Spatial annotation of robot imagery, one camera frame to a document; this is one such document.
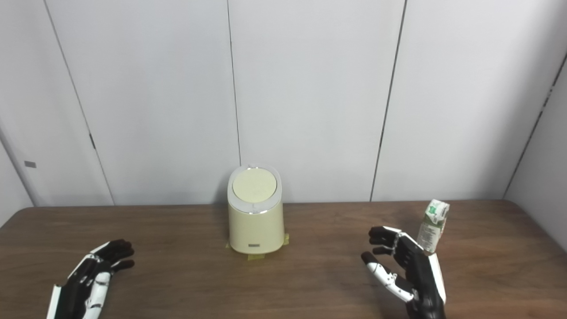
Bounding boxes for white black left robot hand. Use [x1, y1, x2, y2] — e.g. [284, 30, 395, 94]
[47, 239, 135, 319]

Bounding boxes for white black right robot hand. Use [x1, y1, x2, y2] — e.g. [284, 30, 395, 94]
[361, 226, 447, 319]

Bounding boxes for white green milk carton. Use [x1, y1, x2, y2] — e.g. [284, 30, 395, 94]
[417, 199, 450, 254]

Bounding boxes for cream-colored bin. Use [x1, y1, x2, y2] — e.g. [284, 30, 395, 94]
[227, 164, 285, 255]

